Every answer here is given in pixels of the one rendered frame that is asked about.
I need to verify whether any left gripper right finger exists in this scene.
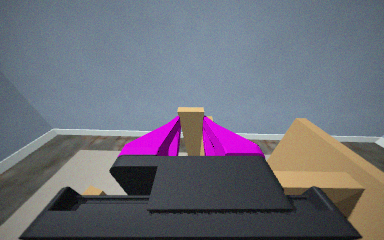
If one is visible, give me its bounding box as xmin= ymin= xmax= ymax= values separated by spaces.
xmin=202 ymin=116 xmax=265 ymax=158

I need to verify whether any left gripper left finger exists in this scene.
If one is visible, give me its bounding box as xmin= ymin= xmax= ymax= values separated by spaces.
xmin=119 ymin=116 xmax=181 ymax=156

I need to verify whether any tan wooden board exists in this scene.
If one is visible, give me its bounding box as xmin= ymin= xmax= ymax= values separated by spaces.
xmin=200 ymin=116 xmax=213 ymax=156
xmin=267 ymin=118 xmax=384 ymax=240

